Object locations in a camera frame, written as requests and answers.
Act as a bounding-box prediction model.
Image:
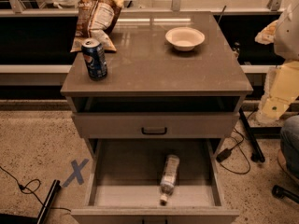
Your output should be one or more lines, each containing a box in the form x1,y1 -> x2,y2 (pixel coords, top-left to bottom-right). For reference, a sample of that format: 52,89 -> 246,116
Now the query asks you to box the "black cable left floor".
0,165 -> 72,213

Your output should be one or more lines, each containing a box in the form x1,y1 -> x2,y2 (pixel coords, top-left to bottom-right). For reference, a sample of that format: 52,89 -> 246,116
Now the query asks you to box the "black adapter cable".
218,127 -> 252,175

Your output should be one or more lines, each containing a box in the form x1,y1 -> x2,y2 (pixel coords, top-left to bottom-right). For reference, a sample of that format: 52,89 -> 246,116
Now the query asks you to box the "blue tape cross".
63,159 -> 89,188

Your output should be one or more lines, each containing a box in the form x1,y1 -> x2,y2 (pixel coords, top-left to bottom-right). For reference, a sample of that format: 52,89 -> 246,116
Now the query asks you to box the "open middle drawer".
71,139 -> 239,224

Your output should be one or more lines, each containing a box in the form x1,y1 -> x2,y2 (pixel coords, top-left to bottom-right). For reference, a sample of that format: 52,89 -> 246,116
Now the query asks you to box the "black drawer handle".
141,127 -> 167,135

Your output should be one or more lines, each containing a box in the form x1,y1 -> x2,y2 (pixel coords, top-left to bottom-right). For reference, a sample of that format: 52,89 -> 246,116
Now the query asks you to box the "black stand leg left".
0,180 -> 61,224

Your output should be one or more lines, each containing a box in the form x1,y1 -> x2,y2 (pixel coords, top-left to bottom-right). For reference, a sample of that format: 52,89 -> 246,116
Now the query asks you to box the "black power adapter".
216,148 -> 232,162

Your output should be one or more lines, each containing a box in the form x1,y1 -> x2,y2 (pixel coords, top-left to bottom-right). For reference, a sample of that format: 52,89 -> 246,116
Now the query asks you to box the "white bowl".
165,27 -> 205,51

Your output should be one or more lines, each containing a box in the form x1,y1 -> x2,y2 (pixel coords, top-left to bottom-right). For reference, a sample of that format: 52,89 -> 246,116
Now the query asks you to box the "clear plastic water bottle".
160,155 -> 180,205

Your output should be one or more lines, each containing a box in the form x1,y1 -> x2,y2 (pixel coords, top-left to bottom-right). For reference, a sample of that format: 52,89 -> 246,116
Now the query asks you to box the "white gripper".
254,19 -> 299,123

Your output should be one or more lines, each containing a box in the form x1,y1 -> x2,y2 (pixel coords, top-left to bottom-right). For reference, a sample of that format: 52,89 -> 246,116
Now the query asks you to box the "blue pepsi can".
81,38 -> 107,80

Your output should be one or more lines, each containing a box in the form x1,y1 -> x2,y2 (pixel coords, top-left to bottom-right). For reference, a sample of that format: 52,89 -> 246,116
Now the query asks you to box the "chips bag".
71,0 -> 124,52

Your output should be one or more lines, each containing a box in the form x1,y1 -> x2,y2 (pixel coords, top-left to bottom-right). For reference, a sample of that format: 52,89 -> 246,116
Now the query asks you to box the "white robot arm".
255,0 -> 299,123

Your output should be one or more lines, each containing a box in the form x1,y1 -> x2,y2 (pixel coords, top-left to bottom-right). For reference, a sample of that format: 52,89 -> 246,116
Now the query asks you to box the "closed top drawer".
72,112 -> 239,139

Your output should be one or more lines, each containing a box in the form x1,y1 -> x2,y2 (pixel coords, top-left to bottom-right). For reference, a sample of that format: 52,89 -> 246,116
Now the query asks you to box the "black chair caster leg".
272,185 -> 299,203

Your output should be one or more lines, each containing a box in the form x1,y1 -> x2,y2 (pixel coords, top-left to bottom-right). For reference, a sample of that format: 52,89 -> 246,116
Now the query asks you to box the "black tripod leg right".
239,109 -> 265,162

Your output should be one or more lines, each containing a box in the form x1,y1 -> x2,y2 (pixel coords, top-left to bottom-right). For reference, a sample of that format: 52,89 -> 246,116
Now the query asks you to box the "grey drawer cabinet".
60,10 -> 254,224

